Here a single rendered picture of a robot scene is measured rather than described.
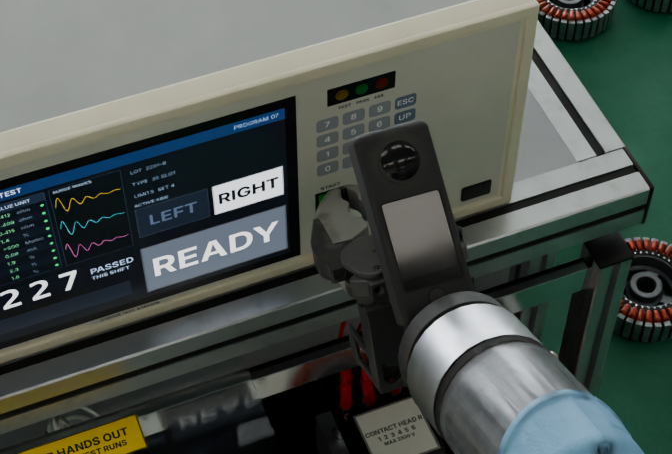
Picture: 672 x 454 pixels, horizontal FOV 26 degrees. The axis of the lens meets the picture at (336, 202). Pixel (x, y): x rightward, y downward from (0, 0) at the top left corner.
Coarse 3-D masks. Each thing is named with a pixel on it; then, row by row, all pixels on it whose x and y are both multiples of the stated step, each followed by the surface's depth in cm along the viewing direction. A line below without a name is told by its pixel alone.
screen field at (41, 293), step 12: (48, 276) 97; (60, 276) 97; (72, 276) 98; (12, 288) 96; (24, 288) 97; (36, 288) 97; (48, 288) 98; (60, 288) 98; (72, 288) 99; (0, 300) 97; (12, 300) 97; (24, 300) 98; (36, 300) 98; (0, 312) 98
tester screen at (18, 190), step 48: (192, 144) 92; (240, 144) 94; (0, 192) 89; (48, 192) 91; (96, 192) 92; (144, 192) 94; (192, 192) 96; (0, 240) 92; (48, 240) 94; (96, 240) 96; (144, 240) 98; (288, 240) 104; (0, 288) 96; (96, 288) 100; (144, 288) 102; (0, 336) 100
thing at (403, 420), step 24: (336, 384) 126; (360, 384) 126; (336, 408) 125; (360, 408) 125; (384, 408) 122; (408, 408) 122; (336, 432) 131; (360, 432) 120; (384, 432) 120; (408, 432) 120; (432, 432) 120
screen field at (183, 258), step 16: (224, 224) 100; (240, 224) 100; (256, 224) 101; (272, 224) 102; (176, 240) 99; (192, 240) 100; (208, 240) 100; (224, 240) 101; (240, 240) 102; (256, 240) 102; (272, 240) 103; (144, 256) 99; (160, 256) 100; (176, 256) 100; (192, 256) 101; (208, 256) 102; (224, 256) 102; (240, 256) 103; (256, 256) 104; (144, 272) 100; (160, 272) 101; (176, 272) 102; (192, 272) 102; (208, 272) 103
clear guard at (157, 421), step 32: (160, 384) 106; (192, 384) 106; (224, 384) 106; (64, 416) 105; (96, 416) 105; (160, 416) 105; (192, 416) 105; (224, 416) 105; (256, 416) 105; (0, 448) 103; (160, 448) 103; (192, 448) 103; (224, 448) 103; (256, 448) 103
